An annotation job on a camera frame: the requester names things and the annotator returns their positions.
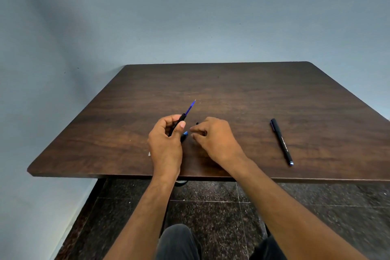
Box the person's right hand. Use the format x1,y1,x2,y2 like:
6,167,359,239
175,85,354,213
190,117,249,176

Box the person's left hand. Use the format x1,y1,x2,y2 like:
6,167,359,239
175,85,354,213
147,114,186,179

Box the black pen barrel blue refill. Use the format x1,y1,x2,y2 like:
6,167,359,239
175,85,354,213
168,100,196,137

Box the person's right forearm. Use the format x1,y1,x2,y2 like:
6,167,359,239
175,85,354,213
229,158,369,260

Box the person's left forearm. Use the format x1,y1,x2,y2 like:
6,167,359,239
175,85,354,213
103,174,181,260

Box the black capped pen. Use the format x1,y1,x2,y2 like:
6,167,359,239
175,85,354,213
270,118,294,167

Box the person's left leg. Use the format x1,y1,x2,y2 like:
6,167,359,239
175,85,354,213
157,224,202,260

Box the person's leg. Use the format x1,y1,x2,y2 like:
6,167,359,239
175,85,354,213
249,235,287,260
157,224,202,260

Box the person's right leg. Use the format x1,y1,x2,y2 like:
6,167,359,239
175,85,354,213
249,235,287,260

